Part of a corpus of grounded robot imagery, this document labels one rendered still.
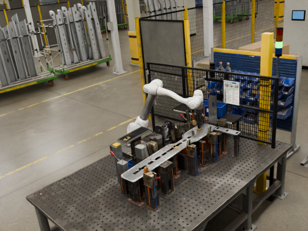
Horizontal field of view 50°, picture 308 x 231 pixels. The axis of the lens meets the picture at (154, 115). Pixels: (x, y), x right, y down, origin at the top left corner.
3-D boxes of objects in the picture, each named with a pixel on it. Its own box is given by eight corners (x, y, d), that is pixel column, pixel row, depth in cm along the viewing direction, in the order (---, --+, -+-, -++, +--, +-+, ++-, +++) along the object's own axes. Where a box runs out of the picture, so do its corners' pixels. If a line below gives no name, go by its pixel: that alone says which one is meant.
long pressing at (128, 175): (135, 184, 293) (135, 182, 293) (118, 176, 307) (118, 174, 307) (218, 127, 386) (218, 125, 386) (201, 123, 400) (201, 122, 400)
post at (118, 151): (122, 186, 343) (116, 148, 326) (117, 184, 348) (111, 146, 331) (127, 182, 348) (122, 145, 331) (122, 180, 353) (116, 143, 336)
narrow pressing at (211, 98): (217, 123, 393) (216, 96, 380) (208, 121, 400) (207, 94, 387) (217, 123, 393) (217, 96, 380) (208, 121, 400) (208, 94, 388)
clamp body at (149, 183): (155, 212, 300) (152, 178, 286) (143, 206, 309) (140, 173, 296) (163, 206, 307) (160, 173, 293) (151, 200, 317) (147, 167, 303)
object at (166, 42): (198, 133, 601) (194, 18, 525) (194, 135, 592) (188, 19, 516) (147, 116, 692) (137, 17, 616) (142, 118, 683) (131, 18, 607)
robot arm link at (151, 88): (156, 86, 372) (160, 83, 384) (141, 84, 378) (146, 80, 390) (156, 97, 378) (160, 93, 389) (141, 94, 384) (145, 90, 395)
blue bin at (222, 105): (221, 118, 399) (221, 107, 394) (198, 114, 416) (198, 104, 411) (227, 112, 412) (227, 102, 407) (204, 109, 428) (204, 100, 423)
